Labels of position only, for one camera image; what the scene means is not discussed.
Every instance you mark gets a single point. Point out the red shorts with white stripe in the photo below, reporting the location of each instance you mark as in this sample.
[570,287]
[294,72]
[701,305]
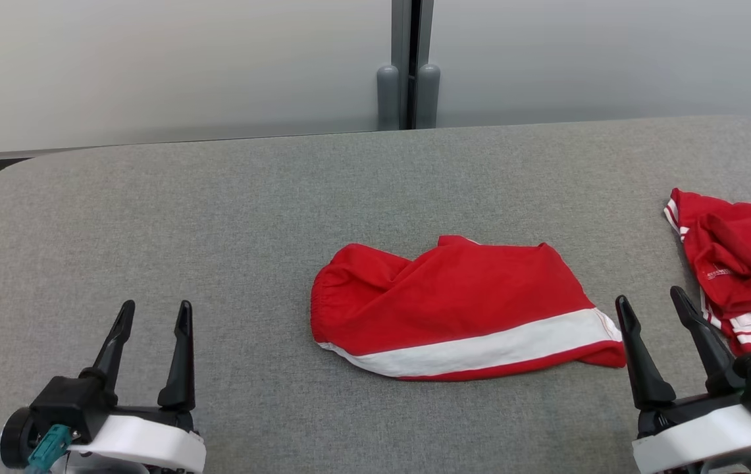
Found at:
[454,296]

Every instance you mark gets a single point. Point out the red jersey with white trim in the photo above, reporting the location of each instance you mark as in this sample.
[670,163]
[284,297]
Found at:
[744,250]

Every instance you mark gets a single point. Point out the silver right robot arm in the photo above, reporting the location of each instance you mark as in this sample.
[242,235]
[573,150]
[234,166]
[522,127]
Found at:
[750,465]

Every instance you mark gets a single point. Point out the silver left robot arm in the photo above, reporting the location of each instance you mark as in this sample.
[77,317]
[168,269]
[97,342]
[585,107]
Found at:
[99,465]

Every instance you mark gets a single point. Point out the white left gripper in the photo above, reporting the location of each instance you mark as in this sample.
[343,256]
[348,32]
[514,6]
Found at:
[145,438]

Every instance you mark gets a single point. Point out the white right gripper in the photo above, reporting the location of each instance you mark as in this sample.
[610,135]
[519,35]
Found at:
[698,434]

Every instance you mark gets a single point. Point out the grey partition post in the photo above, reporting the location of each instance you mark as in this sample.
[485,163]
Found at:
[428,92]
[388,92]

